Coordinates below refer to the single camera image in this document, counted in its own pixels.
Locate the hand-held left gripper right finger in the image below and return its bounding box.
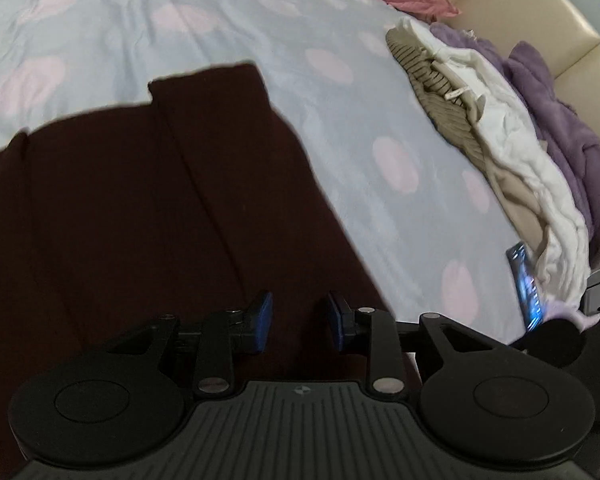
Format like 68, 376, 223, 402
319, 291, 511, 401

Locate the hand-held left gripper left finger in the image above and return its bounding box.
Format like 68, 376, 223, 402
100, 290, 274, 400

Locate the maroon sweater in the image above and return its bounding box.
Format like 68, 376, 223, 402
0, 60, 421, 480

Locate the smartphone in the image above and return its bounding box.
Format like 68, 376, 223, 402
506, 241, 548, 332

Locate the white garment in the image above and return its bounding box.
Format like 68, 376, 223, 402
397, 16, 591, 306

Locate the purple fleece blanket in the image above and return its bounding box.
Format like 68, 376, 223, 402
430, 21, 600, 266

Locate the beige striped garment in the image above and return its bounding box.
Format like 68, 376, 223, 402
385, 27, 551, 261

